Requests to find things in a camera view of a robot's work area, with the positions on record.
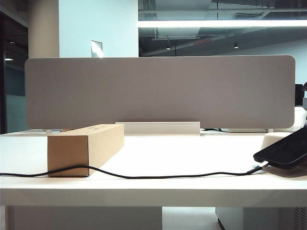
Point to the black smartphone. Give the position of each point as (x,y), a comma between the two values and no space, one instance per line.
(283,153)

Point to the grey desk divider panel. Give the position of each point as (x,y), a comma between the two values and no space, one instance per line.
(160,93)

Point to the long brown cardboard box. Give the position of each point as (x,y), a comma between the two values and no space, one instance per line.
(69,155)

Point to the white rounded object behind divider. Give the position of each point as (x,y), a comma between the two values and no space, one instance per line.
(301,118)

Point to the black office monitor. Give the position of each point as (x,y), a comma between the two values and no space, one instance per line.
(301,94)

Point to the framed wall sign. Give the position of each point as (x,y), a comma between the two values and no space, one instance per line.
(97,49)

